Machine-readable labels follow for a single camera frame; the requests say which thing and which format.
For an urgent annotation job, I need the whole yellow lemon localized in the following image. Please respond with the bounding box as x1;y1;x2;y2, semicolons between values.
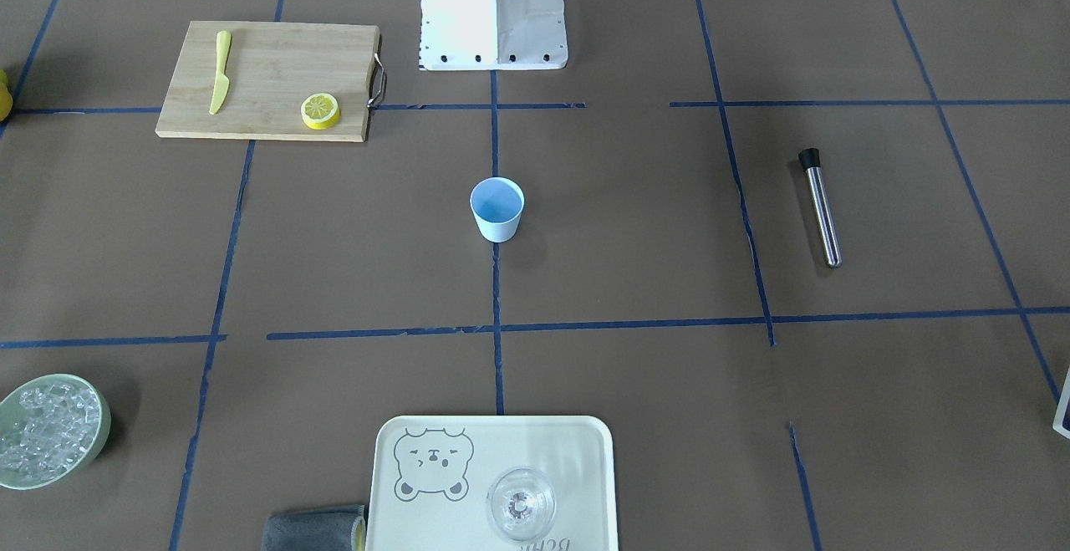
0;68;14;123

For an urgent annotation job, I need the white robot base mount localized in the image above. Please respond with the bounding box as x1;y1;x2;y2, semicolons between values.
418;0;569;72

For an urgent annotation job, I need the green bowl of ice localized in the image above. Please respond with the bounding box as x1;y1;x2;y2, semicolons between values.
1;374;112;491

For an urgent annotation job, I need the cream bear tray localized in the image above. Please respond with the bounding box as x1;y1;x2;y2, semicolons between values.
364;416;620;550

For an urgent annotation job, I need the wooden cutting board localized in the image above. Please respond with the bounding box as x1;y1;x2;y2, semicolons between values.
155;21;385;143

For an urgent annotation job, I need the yellow plastic knife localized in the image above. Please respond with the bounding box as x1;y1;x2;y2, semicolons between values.
209;30;232;114

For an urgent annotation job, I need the clear wine glass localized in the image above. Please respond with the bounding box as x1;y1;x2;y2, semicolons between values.
486;466;557;544

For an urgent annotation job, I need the grey folded cloth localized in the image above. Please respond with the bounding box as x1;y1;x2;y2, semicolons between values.
261;504;366;550

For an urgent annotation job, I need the steel muddler black cap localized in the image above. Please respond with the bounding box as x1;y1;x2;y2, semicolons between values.
798;147;843;267

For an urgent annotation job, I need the light blue cup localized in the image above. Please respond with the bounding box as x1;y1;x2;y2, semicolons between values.
469;177;525;243

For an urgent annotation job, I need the yellow lemon slice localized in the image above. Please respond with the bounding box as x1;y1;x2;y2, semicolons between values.
299;93;341;131

